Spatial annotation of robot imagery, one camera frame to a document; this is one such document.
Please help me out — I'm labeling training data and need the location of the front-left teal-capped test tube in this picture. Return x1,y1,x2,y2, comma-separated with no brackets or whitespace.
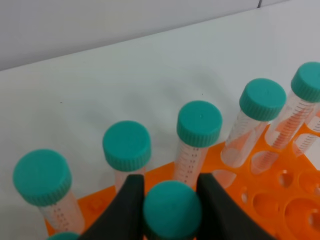
46,232,80,240

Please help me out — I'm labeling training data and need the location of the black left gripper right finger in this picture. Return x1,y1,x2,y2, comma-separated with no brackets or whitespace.
196,173,274,240

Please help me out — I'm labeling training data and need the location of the teal-capped test tube from table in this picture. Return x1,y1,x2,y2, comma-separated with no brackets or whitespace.
142,180,203,240

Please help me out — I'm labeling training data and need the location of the orange test tube rack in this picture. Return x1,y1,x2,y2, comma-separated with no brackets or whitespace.
79,124,320,240

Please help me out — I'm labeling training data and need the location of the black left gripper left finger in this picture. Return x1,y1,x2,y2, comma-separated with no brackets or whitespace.
79,174,145,240

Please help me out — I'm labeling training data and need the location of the row test tube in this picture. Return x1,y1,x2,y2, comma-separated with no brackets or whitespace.
12,149,85,234
220,78,287,168
265,61,320,150
295,103,320,157
102,120,152,192
173,100,223,188

